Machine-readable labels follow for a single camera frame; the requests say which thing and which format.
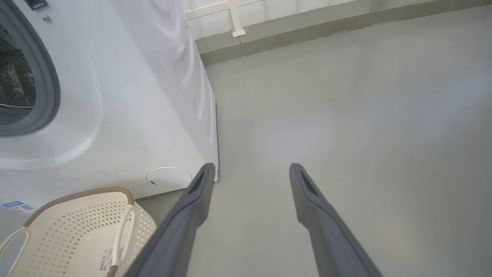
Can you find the blue energy label sticker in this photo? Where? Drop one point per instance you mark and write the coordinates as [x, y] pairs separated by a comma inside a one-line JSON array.
[[19, 207]]

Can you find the grey rubber door gasket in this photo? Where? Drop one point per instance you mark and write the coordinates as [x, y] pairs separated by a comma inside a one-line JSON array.
[[48, 88]]

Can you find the barcode label sticker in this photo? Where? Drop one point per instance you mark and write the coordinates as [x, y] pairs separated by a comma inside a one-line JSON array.
[[106, 260]]

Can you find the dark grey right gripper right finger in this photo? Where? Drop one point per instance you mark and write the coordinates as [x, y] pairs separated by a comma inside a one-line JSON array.
[[330, 238]]

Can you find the steel perforated drum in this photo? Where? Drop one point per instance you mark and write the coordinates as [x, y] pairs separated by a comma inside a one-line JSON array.
[[15, 77]]

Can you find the round white filter cover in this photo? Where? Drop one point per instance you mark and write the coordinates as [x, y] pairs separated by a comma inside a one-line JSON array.
[[169, 177]]

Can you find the cream perforated laundry basket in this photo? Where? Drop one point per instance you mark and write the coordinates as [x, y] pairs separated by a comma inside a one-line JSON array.
[[65, 238]]

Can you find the white washing machine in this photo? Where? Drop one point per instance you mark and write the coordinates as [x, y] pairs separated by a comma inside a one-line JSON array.
[[134, 96]]

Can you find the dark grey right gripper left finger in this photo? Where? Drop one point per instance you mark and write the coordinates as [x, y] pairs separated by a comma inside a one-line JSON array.
[[173, 231]]

